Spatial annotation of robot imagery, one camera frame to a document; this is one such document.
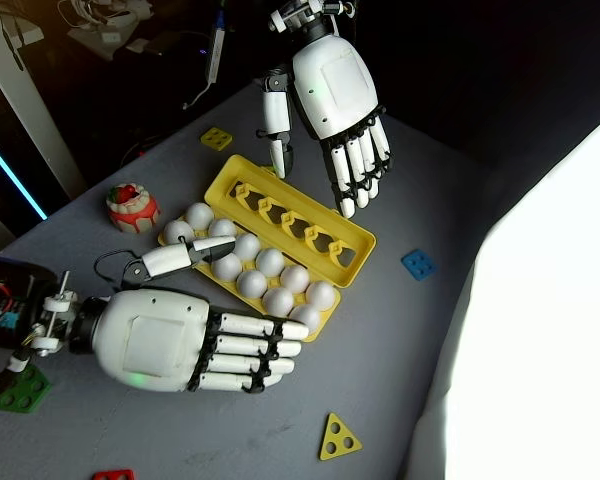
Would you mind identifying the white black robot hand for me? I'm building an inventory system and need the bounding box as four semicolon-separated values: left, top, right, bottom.
256;33;394;220
90;234;311;396

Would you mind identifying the white toy egg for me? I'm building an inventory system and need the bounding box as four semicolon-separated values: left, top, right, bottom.
305;280;337;312
262;287;295;318
255;247;286;277
289;303;322;331
211;253;243;282
208;217;239;241
232;233;263;262
280;264;311;295
162;219;195;246
184;201;215;230
236;269;269;299

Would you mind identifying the yellow egg carton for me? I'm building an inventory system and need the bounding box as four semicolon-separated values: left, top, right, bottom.
157;153;379;344

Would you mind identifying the white power strip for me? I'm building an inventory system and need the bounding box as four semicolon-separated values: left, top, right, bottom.
207;4;227;86

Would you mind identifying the yellow square toy block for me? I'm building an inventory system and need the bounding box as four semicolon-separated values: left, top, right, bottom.
199;126;235;150

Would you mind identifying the toy strawberry cake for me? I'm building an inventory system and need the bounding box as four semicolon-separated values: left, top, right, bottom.
104;182;162;235

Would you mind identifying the green toy block with holes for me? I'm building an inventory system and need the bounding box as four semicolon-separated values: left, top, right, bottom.
0;363;53;415

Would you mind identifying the blue toy block with holes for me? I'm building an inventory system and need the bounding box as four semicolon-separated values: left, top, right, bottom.
400;248;438;282

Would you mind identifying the yellow triangle toy block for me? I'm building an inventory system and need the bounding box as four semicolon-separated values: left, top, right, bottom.
318;411;364;462

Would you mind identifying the cyan light strip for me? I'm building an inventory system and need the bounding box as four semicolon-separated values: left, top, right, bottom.
0;128;49;221

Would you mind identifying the grey table cloth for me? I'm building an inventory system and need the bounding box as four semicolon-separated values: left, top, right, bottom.
0;82;531;480

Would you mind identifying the white furniture post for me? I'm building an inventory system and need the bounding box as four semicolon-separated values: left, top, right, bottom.
0;0;89;201

